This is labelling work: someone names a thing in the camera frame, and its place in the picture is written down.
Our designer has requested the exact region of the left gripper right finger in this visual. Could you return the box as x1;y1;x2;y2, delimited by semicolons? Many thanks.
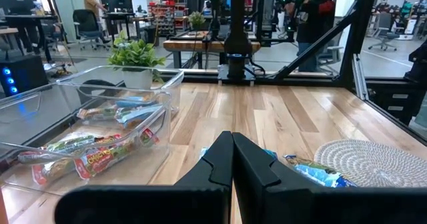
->
233;133;427;224

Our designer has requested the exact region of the red Chewy granola bar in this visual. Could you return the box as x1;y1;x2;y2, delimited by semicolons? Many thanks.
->
31;159;77;185
73;127;160;180
18;133;97;165

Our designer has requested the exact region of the grey office chair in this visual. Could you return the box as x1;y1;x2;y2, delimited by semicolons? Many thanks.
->
368;12;401;51

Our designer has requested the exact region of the small background plant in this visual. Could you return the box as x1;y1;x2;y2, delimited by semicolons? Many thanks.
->
188;11;206;30

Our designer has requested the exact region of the clear plastic bin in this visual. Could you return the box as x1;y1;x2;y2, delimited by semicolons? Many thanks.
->
0;90;173;197
56;65;185;118

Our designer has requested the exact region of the green plant in white pot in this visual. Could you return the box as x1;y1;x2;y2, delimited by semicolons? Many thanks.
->
107;30;167;91

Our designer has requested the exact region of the person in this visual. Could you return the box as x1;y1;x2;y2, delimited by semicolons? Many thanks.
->
83;0;108;18
295;0;336;73

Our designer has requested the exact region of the black office chair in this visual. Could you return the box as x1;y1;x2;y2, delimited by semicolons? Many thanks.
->
72;9;111;50

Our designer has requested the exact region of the dark office desk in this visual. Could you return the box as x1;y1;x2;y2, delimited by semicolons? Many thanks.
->
0;13;57;63

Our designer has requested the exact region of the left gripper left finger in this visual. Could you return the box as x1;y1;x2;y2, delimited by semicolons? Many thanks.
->
55;131;234;224

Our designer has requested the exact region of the red parts shelf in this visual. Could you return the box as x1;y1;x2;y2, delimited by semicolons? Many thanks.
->
148;0;187;35

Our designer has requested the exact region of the silver aluminium post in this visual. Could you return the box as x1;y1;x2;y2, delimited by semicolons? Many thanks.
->
352;54;370;101

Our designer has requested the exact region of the wooden workbench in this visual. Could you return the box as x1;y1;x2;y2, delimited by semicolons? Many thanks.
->
162;39;261;70

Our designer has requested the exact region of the black drawer cabinet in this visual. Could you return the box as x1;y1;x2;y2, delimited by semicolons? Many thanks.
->
366;80;427;125

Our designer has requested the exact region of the blue Chewy granola bar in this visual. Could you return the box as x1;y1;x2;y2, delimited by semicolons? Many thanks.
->
199;146;278;161
283;154;358;189

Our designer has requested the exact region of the computer tower with blue lights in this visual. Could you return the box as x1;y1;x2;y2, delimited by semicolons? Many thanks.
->
0;55;49;98

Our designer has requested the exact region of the round woven beige placemat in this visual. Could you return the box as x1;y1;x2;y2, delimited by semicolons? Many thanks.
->
313;139;427;189

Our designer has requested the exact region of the black table frame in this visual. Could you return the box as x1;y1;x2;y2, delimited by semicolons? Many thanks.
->
159;0;427;145

